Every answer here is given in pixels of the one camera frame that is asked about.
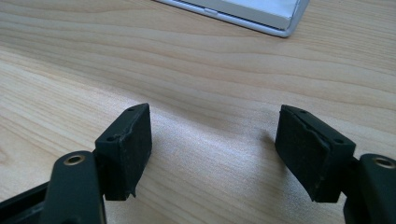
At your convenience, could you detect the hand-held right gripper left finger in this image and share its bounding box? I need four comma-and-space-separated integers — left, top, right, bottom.
94, 103, 153, 202

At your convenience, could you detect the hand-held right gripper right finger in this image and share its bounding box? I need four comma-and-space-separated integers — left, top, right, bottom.
274, 104, 357, 203

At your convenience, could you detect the white wire shelf rack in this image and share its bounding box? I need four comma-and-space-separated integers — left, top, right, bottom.
153, 0, 312, 38

